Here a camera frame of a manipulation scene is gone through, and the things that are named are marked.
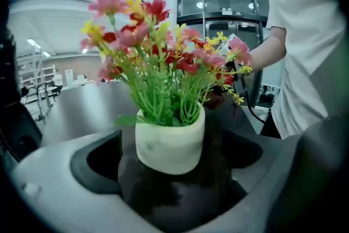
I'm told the metal shelf rack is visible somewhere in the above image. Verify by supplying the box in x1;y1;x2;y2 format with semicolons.
16;47;64;121

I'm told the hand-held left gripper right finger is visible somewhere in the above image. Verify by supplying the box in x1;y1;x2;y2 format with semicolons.
190;116;347;233

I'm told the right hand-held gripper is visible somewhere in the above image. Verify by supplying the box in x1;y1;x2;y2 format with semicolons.
217;33;254;96

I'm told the black cable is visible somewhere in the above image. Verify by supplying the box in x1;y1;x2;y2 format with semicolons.
244;89;267;124

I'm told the person's white shirt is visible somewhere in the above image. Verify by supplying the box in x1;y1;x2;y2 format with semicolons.
266;0;347;140

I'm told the person's right forearm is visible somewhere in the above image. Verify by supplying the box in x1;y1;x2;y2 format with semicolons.
248;26;287;72

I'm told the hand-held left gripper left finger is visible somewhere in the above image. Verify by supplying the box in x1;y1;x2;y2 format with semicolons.
10;129;164;233

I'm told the black equipment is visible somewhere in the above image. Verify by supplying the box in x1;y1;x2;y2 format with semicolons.
0;27;43;163

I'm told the white flower pot with flowers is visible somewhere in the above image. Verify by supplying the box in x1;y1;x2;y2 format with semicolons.
80;0;254;176

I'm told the white upright box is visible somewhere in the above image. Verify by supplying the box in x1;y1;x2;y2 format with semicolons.
64;69;75;88

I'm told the black framed glass door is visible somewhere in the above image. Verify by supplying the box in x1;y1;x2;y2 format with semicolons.
176;0;271;109

